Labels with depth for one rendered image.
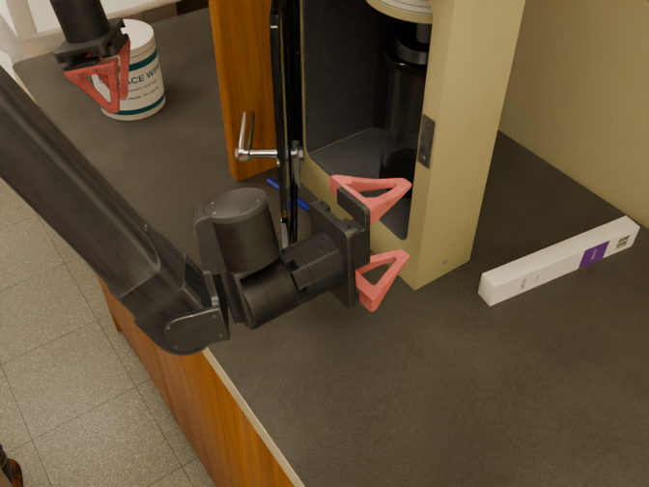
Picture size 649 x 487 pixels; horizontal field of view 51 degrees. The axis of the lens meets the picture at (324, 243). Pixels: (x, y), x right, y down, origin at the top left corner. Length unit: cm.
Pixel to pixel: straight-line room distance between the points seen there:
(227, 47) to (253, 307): 53
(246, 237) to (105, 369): 160
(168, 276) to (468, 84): 42
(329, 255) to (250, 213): 10
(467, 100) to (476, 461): 43
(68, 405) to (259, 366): 126
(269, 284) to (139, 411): 146
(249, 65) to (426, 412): 58
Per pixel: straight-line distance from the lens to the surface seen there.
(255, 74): 110
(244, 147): 81
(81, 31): 92
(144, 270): 60
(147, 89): 136
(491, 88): 85
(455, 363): 93
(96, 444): 203
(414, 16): 84
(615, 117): 121
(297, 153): 80
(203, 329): 62
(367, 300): 71
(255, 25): 106
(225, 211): 59
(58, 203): 59
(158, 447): 198
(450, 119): 82
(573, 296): 106
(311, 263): 64
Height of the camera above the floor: 169
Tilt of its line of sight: 44 degrees down
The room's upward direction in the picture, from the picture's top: straight up
